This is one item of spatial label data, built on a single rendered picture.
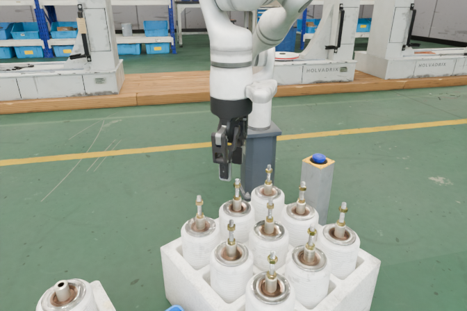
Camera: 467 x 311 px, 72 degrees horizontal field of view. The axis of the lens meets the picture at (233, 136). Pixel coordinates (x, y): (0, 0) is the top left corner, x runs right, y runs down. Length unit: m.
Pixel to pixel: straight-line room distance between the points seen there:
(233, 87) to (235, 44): 0.07
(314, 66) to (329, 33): 0.37
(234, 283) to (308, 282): 0.15
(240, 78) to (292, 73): 2.36
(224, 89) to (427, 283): 0.88
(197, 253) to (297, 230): 0.26
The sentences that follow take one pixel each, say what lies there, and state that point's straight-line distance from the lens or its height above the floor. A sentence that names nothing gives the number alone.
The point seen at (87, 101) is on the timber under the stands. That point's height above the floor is 0.06.
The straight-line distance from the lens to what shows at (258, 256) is 0.80.
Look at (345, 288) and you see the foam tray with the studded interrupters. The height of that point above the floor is 0.18.
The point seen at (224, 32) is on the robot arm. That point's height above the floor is 0.72.
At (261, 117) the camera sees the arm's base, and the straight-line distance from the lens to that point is 1.22.
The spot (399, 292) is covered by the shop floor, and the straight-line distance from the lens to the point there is 1.11.
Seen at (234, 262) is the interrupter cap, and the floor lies 0.25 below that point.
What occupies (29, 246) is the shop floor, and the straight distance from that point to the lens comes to 1.33.
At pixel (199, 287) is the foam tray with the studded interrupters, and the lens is 0.78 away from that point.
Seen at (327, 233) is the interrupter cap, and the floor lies 0.25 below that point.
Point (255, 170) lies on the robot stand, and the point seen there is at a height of 0.14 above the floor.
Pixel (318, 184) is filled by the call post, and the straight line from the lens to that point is 0.99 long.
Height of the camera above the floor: 0.76
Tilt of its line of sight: 23 degrees down
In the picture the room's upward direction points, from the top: straight up
